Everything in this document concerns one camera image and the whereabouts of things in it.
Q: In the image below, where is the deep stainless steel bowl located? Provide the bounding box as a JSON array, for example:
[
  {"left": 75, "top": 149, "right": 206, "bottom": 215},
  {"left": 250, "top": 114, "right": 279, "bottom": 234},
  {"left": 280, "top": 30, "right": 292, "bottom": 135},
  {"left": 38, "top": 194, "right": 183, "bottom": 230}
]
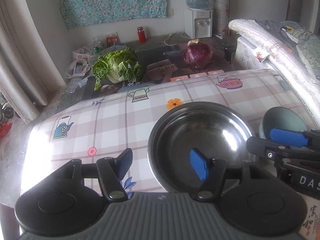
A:
[{"left": 148, "top": 102, "right": 255, "bottom": 192}]

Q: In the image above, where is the teal ceramic bowl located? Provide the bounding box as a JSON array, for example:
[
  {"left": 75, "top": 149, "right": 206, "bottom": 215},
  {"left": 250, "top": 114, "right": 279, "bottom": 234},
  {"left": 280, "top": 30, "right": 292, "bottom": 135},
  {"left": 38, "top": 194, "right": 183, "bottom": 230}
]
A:
[{"left": 259, "top": 107, "right": 307, "bottom": 144}]

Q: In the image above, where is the white ceramic calligraphy plate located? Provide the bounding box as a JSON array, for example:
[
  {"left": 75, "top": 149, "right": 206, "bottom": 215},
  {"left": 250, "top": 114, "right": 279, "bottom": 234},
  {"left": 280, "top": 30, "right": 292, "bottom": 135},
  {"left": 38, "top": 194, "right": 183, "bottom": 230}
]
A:
[{"left": 299, "top": 194, "right": 320, "bottom": 240}]

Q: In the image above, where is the plaid teapot print tablecloth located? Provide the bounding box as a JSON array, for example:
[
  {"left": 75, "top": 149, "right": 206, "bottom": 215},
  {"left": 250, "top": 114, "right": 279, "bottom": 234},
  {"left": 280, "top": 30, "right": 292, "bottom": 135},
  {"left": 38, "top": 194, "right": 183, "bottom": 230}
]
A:
[{"left": 21, "top": 68, "right": 318, "bottom": 194}]

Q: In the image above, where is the dark leaf pattern pillow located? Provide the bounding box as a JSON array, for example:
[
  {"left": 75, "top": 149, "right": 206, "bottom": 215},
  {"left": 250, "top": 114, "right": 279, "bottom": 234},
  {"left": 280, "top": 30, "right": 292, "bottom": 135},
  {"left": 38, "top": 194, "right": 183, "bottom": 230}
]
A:
[{"left": 287, "top": 29, "right": 319, "bottom": 80}]

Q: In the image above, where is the white folded quilt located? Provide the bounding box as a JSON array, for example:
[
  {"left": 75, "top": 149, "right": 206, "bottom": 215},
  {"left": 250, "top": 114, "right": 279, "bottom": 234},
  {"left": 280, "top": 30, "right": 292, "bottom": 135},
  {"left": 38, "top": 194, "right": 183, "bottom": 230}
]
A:
[{"left": 228, "top": 19, "right": 319, "bottom": 123}]

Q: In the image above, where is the green napa cabbage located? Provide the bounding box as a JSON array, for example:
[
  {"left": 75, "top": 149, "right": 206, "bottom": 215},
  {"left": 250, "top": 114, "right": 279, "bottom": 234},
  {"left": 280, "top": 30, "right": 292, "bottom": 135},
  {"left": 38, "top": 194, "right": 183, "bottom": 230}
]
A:
[{"left": 92, "top": 48, "right": 143, "bottom": 90}]

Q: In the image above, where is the white plastic bag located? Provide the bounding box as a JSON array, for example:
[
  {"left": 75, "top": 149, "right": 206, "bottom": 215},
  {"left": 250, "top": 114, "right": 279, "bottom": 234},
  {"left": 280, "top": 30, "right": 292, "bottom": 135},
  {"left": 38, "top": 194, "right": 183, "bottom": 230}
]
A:
[{"left": 65, "top": 46, "right": 92, "bottom": 79}]

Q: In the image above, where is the purple red cabbage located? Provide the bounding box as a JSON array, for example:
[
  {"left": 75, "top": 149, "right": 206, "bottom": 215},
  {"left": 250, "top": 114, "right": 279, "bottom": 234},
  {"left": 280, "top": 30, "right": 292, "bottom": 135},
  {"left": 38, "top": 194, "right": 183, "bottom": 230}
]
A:
[{"left": 184, "top": 39, "right": 213, "bottom": 69}]

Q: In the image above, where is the dark printed poster mat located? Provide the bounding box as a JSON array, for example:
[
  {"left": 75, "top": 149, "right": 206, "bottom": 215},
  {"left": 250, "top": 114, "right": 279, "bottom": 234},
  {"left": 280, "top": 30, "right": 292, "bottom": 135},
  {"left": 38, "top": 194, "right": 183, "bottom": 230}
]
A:
[{"left": 81, "top": 48, "right": 234, "bottom": 100}]

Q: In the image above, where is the beige curtain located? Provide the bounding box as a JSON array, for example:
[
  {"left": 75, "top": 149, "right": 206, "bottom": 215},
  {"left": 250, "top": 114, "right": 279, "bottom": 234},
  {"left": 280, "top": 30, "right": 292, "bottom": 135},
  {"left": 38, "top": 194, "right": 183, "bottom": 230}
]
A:
[{"left": 1, "top": 0, "right": 48, "bottom": 124}]

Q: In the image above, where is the red snack packet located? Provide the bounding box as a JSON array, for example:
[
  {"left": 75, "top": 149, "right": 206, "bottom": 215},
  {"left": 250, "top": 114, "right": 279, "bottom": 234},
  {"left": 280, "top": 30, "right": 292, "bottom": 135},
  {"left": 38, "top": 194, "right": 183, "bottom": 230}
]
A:
[{"left": 106, "top": 32, "right": 119, "bottom": 47}]

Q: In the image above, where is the red thermos bottle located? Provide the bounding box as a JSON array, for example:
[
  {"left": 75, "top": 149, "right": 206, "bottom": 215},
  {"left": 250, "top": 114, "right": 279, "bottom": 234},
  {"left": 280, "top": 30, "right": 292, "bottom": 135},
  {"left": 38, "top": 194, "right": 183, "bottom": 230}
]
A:
[{"left": 137, "top": 26, "right": 146, "bottom": 43}]

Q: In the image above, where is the white water dispenser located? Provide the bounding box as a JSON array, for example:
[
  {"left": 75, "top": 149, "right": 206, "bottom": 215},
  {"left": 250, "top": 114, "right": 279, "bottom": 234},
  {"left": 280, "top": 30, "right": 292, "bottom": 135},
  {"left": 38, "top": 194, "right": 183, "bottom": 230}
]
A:
[{"left": 184, "top": 8, "right": 213, "bottom": 40}]

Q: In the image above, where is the rolled floral mat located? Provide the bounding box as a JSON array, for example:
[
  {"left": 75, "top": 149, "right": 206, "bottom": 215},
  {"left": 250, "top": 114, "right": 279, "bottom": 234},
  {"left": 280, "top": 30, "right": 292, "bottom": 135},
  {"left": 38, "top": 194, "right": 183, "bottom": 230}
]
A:
[{"left": 213, "top": 0, "right": 230, "bottom": 38}]

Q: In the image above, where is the teal floral wall cloth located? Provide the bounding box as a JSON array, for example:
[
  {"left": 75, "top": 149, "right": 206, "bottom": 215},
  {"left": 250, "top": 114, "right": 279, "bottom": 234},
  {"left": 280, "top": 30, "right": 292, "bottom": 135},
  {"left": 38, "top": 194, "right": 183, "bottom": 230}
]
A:
[{"left": 58, "top": 0, "right": 167, "bottom": 29}]

